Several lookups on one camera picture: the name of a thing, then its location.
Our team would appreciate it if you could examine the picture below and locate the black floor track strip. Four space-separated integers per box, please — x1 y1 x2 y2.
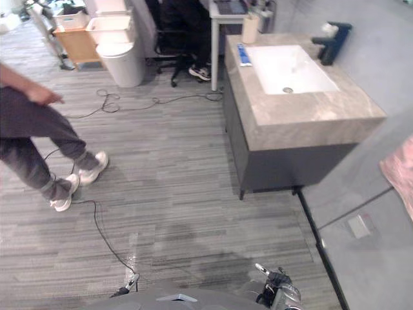
296 188 351 310

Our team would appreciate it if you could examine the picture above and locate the white rectangular sink basin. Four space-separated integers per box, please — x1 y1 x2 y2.
245 44 341 96

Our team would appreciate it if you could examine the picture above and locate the marble top vanity cabinet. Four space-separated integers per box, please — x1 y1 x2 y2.
222 32 388 201

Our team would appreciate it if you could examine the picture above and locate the white desk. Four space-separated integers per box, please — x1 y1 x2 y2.
208 0 279 92

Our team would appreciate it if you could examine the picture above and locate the blue white toothpaste tube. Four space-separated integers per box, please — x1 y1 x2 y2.
237 43 253 68

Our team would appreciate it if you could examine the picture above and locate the walking person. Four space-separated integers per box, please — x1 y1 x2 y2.
0 63 110 212

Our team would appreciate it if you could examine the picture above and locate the white round trash bin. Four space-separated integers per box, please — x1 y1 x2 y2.
95 41 146 88

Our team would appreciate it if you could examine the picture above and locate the seated person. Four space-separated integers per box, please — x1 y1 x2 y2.
157 0 212 82

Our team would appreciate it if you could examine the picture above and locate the white basket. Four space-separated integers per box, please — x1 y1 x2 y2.
51 10 90 30

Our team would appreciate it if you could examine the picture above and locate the black office chair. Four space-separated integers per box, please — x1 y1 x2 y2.
144 0 201 88

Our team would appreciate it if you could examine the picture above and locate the long black floor cable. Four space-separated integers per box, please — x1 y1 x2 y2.
64 89 224 121

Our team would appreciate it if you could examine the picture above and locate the white plastic storage box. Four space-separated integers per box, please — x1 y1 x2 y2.
85 15 135 45

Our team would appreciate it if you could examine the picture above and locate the grey floor outlet plate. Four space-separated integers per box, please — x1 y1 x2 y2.
346 214 372 240

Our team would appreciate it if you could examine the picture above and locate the dark laptop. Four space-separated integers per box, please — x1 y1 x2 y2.
214 0 250 16

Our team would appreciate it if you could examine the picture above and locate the grey upright floor cleaner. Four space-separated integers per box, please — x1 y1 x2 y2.
25 0 76 71

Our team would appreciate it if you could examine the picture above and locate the black faucet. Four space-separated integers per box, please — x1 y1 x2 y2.
311 21 353 67

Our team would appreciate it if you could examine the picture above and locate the robot grey torso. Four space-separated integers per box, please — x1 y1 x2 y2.
77 280 270 310

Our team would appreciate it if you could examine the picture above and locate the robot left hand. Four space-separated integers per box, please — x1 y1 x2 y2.
109 273 141 298

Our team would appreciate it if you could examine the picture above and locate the light wooden side table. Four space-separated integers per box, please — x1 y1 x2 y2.
52 25 105 72

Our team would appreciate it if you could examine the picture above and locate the thin black floor cable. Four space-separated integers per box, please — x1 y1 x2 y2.
43 147 140 277

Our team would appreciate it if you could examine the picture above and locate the beige cup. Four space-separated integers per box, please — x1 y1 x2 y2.
241 14 261 45

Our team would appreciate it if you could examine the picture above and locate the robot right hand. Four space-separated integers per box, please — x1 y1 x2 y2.
254 263 292 305

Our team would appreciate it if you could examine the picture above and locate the person's hand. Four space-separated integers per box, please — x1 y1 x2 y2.
25 80 66 105

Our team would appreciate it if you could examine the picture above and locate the pink towel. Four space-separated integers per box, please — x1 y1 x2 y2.
378 135 413 223

